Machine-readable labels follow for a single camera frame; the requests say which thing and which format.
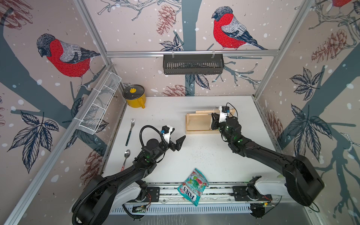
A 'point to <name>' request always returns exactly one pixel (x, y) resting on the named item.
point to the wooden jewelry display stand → (200, 123)
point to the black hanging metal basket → (193, 64)
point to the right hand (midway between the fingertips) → (213, 112)
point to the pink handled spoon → (127, 154)
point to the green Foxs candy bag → (193, 185)
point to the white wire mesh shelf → (91, 122)
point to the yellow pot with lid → (134, 95)
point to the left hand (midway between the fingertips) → (181, 131)
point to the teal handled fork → (132, 122)
